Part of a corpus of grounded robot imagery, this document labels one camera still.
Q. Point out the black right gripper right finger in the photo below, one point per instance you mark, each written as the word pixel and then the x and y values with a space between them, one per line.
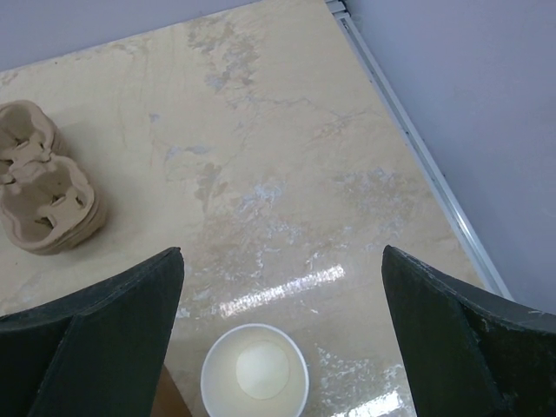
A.
pixel 467 352

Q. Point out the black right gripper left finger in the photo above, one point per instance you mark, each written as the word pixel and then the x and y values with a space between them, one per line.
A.
pixel 96 352

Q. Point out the brown paper bag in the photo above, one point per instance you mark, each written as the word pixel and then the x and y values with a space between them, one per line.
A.
pixel 168 401

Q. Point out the white paper cup stack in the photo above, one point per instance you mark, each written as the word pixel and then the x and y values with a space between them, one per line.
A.
pixel 254 370

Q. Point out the aluminium table edge rail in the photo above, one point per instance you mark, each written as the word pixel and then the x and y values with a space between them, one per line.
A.
pixel 461 226

